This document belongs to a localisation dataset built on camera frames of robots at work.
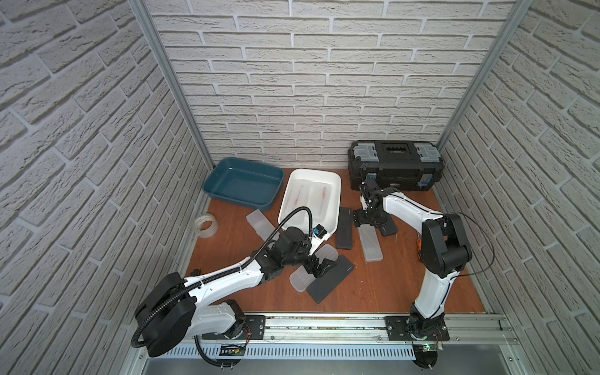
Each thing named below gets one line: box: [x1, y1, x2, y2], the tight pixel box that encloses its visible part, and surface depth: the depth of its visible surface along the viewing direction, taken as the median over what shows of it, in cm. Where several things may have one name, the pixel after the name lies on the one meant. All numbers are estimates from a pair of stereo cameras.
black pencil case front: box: [305, 255, 356, 304], surface depth 84 cm
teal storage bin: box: [203, 157, 285, 212], surface depth 114 cm
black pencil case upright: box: [335, 207, 354, 250], surface depth 95 cm
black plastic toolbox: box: [348, 139, 445, 192], surface depth 103 cm
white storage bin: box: [278, 168, 342, 256], surface depth 106 cm
